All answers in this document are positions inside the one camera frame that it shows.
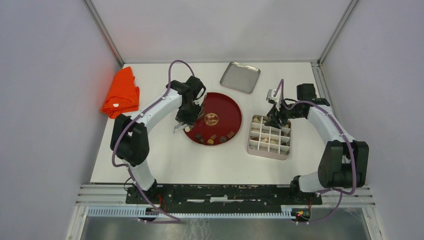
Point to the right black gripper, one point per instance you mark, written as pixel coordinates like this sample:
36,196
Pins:
274,122

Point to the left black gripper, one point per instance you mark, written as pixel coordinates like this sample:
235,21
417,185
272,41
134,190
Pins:
191,119

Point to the silver serving tongs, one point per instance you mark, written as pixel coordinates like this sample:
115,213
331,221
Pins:
181,127

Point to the pink tin box with dividers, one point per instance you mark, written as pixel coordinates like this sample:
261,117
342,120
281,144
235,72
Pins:
267,141

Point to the red round plate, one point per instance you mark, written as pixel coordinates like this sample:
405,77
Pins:
221,115

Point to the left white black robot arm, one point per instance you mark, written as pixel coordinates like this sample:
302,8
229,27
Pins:
130,134

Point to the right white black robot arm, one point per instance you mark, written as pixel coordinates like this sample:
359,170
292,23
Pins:
344,162

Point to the dark round chocolate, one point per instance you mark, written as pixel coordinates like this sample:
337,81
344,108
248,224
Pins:
222,139

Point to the brown chocolate piece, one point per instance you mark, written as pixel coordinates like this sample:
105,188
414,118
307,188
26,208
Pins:
230,134

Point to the silver tin lid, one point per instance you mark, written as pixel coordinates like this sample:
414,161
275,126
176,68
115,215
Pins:
240,77

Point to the orange folded cloth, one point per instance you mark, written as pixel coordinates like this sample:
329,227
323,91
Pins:
123,95

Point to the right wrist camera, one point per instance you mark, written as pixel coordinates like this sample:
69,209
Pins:
273,96

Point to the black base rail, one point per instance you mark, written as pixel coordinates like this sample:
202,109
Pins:
228,199

